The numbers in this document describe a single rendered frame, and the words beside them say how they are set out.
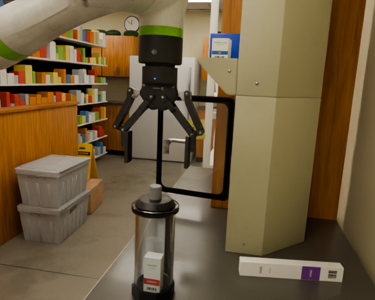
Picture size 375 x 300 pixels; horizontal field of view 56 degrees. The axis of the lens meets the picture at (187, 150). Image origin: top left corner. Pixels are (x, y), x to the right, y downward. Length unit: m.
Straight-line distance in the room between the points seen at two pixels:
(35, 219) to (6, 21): 2.61
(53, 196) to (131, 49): 4.02
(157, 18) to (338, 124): 0.88
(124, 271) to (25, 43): 0.61
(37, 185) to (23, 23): 2.47
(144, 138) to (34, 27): 5.52
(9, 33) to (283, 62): 0.67
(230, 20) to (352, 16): 0.42
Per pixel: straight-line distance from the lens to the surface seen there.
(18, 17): 0.82
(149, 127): 6.20
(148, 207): 0.77
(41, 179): 3.16
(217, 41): 1.08
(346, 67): 1.40
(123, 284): 0.95
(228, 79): 1.00
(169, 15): 0.73
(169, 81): 0.73
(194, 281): 0.96
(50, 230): 3.29
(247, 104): 0.99
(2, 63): 0.95
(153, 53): 0.72
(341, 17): 1.41
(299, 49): 1.05
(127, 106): 0.78
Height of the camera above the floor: 1.45
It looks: 11 degrees down
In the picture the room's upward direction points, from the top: 3 degrees clockwise
